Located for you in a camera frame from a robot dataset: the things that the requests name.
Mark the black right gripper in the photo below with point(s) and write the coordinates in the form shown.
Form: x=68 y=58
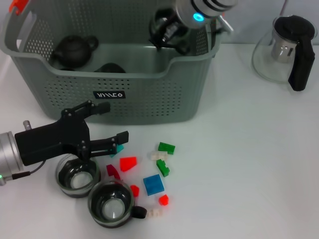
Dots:
x=180 y=32

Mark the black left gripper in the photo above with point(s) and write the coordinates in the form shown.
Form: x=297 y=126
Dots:
x=49 y=142

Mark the glass teacup black base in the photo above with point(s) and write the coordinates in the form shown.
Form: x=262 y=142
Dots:
x=78 y=181
x=155 y=27
x=111 y=209
x=109 y=68

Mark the silver right elbow connector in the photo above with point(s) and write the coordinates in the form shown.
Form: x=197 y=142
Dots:
x=226 y=25

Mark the teal flat building block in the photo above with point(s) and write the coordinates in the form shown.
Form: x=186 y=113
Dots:
x=120 y=149

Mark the orange-red slope building block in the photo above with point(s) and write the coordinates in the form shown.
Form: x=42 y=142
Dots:
x=127 y=163

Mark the dark red curved block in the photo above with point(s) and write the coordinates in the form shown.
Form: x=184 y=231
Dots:
x=112 y=171

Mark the grey perforated storage bin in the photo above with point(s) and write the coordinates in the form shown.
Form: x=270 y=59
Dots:
x=149 y=99

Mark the small red building block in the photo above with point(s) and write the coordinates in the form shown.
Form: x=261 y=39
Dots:
x=134 y=191
x=163 y=200

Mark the blue square building block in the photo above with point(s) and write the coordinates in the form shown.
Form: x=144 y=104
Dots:
x=153 y=185

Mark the white building brick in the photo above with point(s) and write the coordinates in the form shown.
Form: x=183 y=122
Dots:
x=159 y=155
x=154 y=213

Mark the green building brick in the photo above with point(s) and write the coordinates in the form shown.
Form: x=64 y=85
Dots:
x=163 y=169
x=165 y=147

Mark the silver left connector plug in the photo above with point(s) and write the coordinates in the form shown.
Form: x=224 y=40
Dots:
x=27 y=125

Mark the black clay teapot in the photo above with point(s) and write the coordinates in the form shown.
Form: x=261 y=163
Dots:
x=74 y=52

